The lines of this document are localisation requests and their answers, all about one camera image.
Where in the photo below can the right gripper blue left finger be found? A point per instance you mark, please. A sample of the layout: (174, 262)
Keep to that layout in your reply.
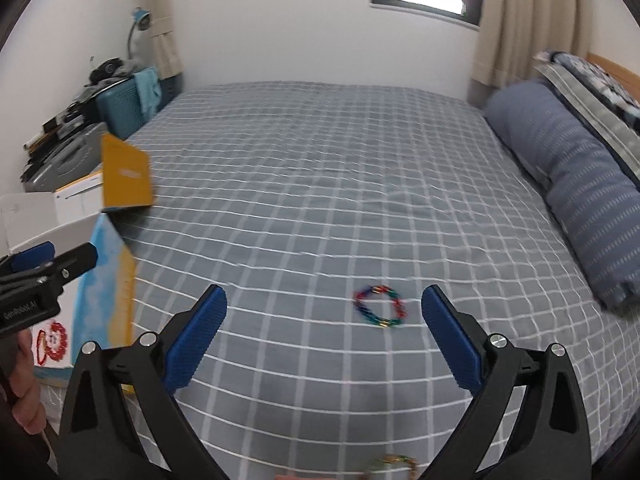
(188, 335)

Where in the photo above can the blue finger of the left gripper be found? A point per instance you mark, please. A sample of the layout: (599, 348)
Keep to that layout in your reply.
(33, 257)
(66, 267)

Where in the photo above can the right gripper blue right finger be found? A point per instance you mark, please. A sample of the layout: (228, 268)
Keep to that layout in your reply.
(458, 336)

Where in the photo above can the left hand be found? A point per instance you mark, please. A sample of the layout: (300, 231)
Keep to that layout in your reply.
(27, 410)

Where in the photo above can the white cardboard box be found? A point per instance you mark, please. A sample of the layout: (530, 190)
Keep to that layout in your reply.
(99, 305)

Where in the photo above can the grey hard suitcase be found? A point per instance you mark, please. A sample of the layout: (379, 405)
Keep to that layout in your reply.
(77, 157)

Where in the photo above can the teal hard suitcase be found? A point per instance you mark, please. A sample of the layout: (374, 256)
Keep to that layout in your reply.
(119, 107)

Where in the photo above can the blue striped pillow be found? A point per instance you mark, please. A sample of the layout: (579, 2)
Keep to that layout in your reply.
(595, 203)

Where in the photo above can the teal cloth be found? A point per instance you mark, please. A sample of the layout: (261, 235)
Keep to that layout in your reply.
(149, 91)

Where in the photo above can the grey checked bed cover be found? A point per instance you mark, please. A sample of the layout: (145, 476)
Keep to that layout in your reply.
(323, 212)

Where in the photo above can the blue desk lamp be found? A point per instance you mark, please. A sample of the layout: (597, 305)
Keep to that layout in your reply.
(141, 21)

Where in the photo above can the grey checked pillow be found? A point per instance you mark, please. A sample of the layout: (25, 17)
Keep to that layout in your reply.
(600, 102)

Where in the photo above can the beige left curtain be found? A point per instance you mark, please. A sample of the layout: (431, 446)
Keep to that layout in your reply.
(163, 38)

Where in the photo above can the beige curtain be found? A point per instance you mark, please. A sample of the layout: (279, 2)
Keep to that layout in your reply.
(163, 38)
(512, 32)

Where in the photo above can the wooden headboard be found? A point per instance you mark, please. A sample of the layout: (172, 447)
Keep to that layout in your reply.
(624, 77)

